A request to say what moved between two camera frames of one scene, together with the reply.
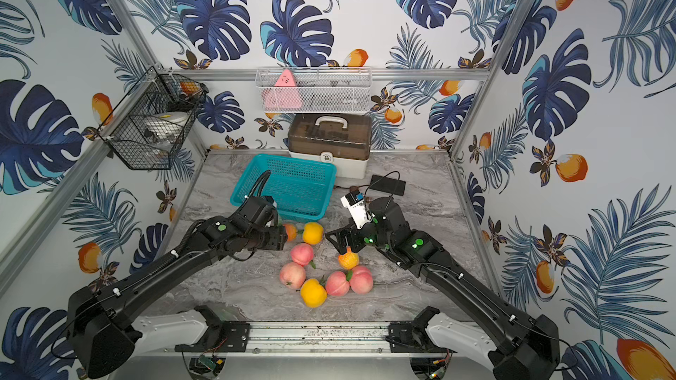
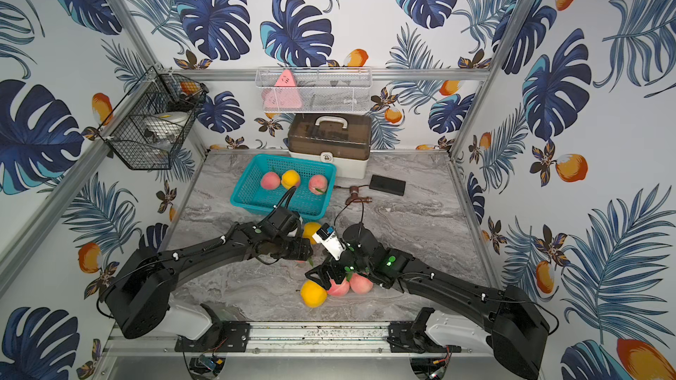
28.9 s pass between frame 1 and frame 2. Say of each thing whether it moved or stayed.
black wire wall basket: stayed
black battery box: stayed
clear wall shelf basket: stayed
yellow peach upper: stayed
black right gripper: moved
